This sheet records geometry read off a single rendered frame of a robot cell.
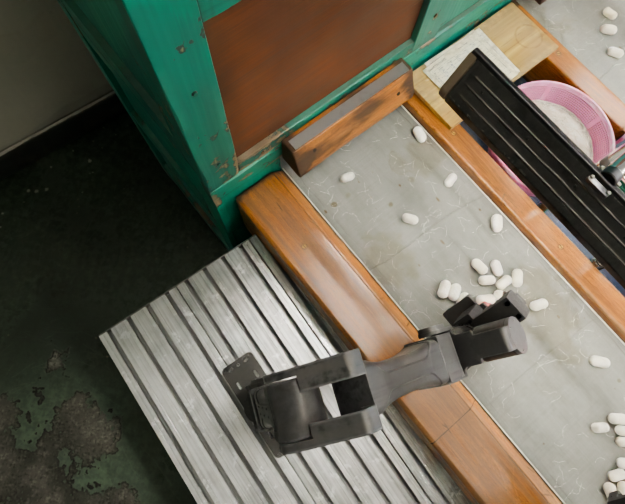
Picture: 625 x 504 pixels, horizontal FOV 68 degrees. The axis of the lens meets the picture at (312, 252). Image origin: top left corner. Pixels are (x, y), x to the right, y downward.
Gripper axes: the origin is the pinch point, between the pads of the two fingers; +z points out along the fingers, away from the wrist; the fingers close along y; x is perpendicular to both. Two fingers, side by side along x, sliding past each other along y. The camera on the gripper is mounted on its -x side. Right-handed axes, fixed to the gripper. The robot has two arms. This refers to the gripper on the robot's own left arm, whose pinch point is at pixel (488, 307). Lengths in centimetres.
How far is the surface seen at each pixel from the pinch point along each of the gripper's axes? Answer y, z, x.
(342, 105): 46.2, -5.8, -8.4
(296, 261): 29.8, -17.8, 14.6
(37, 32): 134, -8, 44
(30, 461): 46, -40, 134
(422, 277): 12.2, -2.6, 4.9
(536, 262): 0.0, 12.8, -8.2
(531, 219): 7.2, 14.4, -12.9
